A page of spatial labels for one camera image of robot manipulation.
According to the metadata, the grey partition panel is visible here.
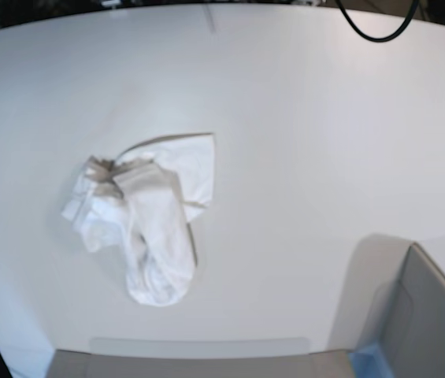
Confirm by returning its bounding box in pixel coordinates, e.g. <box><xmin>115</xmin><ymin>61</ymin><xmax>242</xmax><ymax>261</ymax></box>
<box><xmin>327</xmin><ymin>235</ymin><xmax>445</xmax><ymax>377</ymax></box>

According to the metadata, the black hanging cable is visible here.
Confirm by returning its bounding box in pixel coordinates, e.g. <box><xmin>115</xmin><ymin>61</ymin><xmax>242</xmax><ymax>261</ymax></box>
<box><xmin>334</xmin><ymin>0</ymin><xmax>418</xmax><ymax>43</ymax></box>

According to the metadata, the white printed t-shirt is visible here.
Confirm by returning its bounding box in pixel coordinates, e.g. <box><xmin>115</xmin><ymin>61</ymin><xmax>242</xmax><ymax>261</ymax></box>
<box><xmin>61</xmin><ymin>133</ymin><xmax>216</xmax><ymax>307</ymax></box>

